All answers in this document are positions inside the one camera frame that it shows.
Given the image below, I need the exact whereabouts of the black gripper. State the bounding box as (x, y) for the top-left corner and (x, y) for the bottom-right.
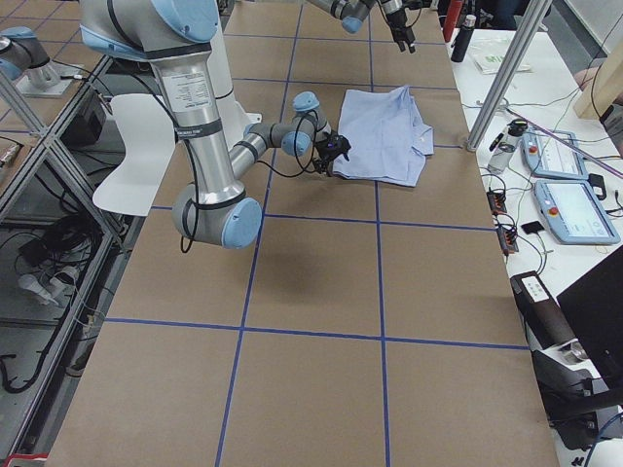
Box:
(386, 9), (416, 53)
(312, 135), (351, 177)

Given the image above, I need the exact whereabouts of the blue striped button shirt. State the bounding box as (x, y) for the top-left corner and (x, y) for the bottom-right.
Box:
(333, 86), (434, 187)

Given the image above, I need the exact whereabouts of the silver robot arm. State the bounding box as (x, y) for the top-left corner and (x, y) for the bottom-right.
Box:
(310, 0), (422, 54)
(80, 1), (350, 250)

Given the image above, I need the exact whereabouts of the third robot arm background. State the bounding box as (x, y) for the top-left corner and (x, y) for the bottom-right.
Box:
(1, 26), (73, 98)

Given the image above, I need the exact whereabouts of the black thermos bottle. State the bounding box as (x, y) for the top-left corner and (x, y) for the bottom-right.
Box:
(451, 15), (477, 63)

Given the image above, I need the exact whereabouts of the red bottle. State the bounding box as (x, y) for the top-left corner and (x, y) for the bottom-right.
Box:
(442, 0), (463, 43)

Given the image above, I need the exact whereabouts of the clear water bottle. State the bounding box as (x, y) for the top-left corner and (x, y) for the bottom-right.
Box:
(487, 119), (529, 174)

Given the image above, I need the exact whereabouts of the brown paper table cover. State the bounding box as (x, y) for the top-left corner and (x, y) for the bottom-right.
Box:
(48, 2), (558, 466)

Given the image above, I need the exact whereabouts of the far teach pendant tablet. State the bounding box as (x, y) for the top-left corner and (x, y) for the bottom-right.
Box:
(520, 129), (588, 180)

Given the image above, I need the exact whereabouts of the teach pendant tablet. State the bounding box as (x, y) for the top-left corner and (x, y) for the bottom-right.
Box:
(520, 129), (588, 180)
(533, 179), (620, 245)

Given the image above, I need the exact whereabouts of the white plastic chair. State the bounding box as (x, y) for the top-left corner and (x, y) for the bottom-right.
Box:
(92, 93), (175, 216)

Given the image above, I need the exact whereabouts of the near teach pendant tablet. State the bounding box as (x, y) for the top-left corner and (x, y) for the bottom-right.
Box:
(533, 179), (620, 245)

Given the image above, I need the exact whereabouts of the black monitor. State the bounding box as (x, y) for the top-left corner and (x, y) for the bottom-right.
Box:
(558, 248), (623, 388)

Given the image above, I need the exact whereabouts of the grey aluminium frame post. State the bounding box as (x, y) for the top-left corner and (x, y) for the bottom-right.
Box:
(465, 0), (552, 152)

